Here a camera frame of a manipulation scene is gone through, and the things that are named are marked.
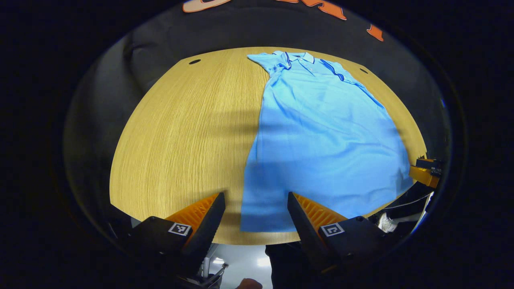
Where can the person's dark trousers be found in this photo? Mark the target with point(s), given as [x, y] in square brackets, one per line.
[285, 267]

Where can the light blue polo T-shirt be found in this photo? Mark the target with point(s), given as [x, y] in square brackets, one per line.
[325, 148]

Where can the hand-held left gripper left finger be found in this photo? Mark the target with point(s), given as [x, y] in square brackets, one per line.
[209, 233]

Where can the grey metal frame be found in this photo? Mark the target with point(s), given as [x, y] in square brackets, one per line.
[213, 275]

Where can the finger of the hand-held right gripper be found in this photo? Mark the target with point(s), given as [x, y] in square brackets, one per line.
[423, 176]
[429, 163]

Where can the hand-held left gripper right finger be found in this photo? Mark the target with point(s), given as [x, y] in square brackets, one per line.
[303, 233]

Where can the person's white shoe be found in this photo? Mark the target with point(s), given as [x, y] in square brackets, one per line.
[386, 222]

